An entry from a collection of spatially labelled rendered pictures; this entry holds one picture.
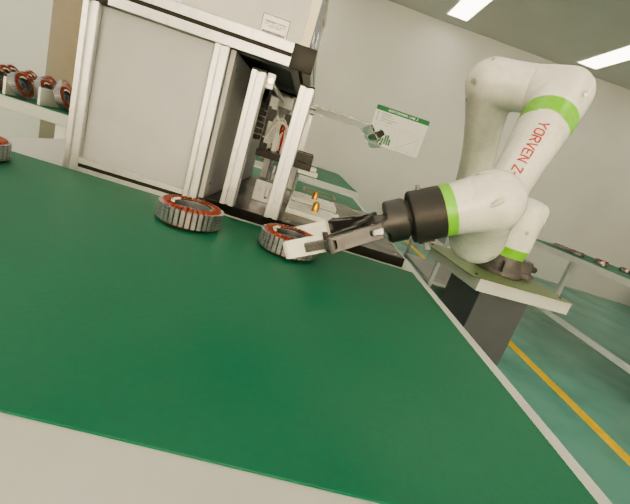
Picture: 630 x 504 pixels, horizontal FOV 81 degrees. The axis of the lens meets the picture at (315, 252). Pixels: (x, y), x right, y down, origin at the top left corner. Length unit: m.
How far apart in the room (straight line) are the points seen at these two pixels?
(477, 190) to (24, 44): 4.65
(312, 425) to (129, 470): 0.12
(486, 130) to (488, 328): 0.60
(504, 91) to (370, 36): 5.60
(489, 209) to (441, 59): 6.17
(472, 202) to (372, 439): 0.44
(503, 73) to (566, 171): 6.62
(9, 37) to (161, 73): 4.19
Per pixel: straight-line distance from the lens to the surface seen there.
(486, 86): 1.07
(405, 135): 6.51
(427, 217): 0.64
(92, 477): 0.25
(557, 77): 1.05
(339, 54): 6.49
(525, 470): 0.39
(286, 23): 0.97
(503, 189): 0.66
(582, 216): 7.97
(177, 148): 0.85
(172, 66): 0.86
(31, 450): 0.27
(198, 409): 0.29
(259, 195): 0.99
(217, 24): 0.84
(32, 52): 4.88
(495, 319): 1.32
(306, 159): 0.98
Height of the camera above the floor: 0.94
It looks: 15 degrees down
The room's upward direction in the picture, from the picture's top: 18 degrees clockwise
